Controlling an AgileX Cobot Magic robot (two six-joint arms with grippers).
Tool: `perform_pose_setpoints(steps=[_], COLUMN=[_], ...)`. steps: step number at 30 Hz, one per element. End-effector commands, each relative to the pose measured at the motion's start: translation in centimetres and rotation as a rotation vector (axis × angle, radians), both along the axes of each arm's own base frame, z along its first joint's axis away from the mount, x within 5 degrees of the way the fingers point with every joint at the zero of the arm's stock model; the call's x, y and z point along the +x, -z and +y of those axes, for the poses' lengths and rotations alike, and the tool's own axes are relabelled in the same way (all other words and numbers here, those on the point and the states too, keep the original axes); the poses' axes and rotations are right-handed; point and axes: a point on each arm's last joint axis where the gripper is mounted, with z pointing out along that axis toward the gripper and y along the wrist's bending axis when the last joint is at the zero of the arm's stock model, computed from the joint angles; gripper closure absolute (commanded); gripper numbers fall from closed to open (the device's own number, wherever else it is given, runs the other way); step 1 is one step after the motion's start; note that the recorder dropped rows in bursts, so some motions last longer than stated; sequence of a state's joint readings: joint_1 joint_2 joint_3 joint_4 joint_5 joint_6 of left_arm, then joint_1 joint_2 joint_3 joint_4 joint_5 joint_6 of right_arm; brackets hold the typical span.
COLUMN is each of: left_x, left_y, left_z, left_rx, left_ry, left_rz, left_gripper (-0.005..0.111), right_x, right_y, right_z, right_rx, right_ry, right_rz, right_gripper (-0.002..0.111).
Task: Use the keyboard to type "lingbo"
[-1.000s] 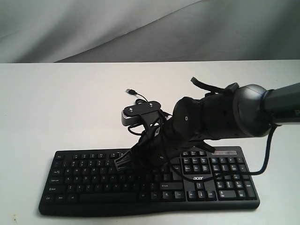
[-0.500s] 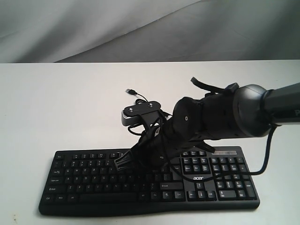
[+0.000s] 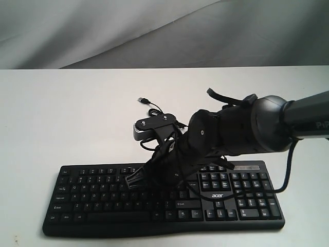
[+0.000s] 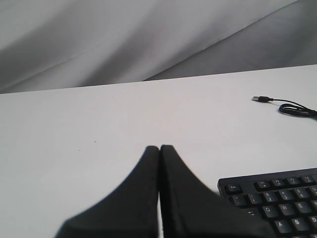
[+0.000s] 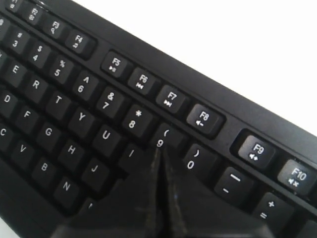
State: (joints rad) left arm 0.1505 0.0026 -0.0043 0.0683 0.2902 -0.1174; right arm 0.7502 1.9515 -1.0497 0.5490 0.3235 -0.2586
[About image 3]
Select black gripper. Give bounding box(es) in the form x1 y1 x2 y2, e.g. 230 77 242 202
125 138 203 190

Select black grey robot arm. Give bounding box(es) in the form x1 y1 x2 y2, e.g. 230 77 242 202
125 89 328 189

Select black acer keyboard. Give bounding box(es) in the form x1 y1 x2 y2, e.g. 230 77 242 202
42 161 285 238

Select grey backdrop cloth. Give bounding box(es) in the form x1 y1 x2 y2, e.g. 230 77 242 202
1 1 328 69

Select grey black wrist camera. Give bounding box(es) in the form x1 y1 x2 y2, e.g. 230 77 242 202
133 113 176 144

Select black keyboard usb cable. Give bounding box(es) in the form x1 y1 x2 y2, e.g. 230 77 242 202
137 97 185 128

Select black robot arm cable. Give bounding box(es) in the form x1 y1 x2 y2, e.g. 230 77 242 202
140 126 329 201

